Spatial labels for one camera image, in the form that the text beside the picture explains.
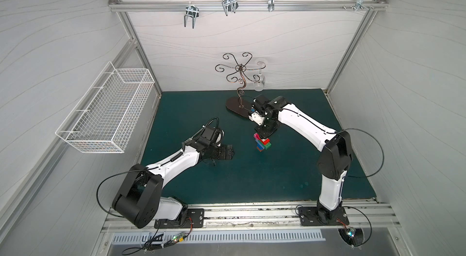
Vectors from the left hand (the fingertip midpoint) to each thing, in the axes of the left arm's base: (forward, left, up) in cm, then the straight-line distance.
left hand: (227, 153), depth 86 cm
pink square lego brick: (+3, -13, +13) cm, 18 cm away
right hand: (+8, -17, +7) cm, 20 cm away
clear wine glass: (+36, -17, +16) cm, 43 cm away
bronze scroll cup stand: (+34, -5, -4) cm, 35 cm away
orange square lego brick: (+5, -17, -5) cm, 18 cm away
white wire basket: (0, +47, +26) cm, 53 cm away
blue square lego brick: (+5, -16, -2) cm, 17 cm away
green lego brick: (+4, -20, +3) cm, 20 cm away
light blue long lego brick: (+6, -16, +1) cm, 17 cm away
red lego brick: (+4, -18, +5) cm, 19 cm away
